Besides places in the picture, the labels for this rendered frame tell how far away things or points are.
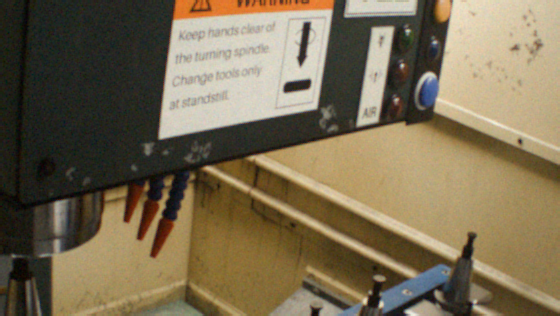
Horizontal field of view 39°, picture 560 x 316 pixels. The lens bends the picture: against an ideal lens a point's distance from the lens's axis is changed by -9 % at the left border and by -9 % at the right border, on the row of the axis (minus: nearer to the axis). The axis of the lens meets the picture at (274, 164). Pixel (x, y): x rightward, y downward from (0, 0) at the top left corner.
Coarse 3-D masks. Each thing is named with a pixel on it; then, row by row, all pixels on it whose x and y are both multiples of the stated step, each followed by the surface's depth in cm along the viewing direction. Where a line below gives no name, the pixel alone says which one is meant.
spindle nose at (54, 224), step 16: (0, 208) 66; (32, 208) 66; (48, 208) 67; (64, 208) 68; (80, 208) 70; (96, 208) 72; (0, 224) 66; (16, 224) 66; (32, 224) 67; (48, 224) 68; (64, 224) 69; (80, 224) 70; (96, 224) 73; (0, 240) 67; (16, 240) 67; (32, 240) 68; (48, 240) 68; (64, 240) 69; (80, 240) 71; (16, 256) 68; (32, 256) 68
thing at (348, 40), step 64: (0, 0) 46; (64, 0) 46; (128, 0) 50; (0, 64) 48; (64, 64) 48; (128, 64) 52; (0, 128) 49; (64, 128) 50; (128, 128) 54; (256, 128) 63; (320, 128) 68; (0, 192) 51; (64, 192) 52
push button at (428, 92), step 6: (426, 78) 76; (432, 78) 76; (426, 84) 76; (432, 84) 76; (438, 84) 77; (420, 90) 76; (426, 90) 76; (432, 90) 77; (438, 90) 78; (420, 96) 76; (426, 96) 76; (432, 96) 77; (420, 102) 77; (426, 102) 77; (432, 102) 78
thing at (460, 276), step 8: (472, 256) 117; (456, 264) 117; (464, 264) 116; (472, 264) 116; (456, 272) 117; (464, 272) 116; (472, 272) 117; (448, 280) 118; (456, 280) 117; (464, 280) 116; (448, 288) 118; (456, 288) 117; (464, 288) 117; (448, 296) 117; (456, 296) 117; (464, 296) 117
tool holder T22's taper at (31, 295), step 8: (8, 280) 77; (16, 280) 76; (24, 280) 76; (32, 280) 77; (8, 288) 77; (16, 288) 76; (24, 288) 76; (32, 288) 77; (8, 296) 77; (16, 296) 76; (24, 296) 77; (32, 296) 77; (8, 304) 77; (16, 304) 77; (24, 304) 77; (32, 304) 77; (8, 312) 77; (16, 312) 77; (24, 312) 77; (32, 312) 78; (40, 312) 79
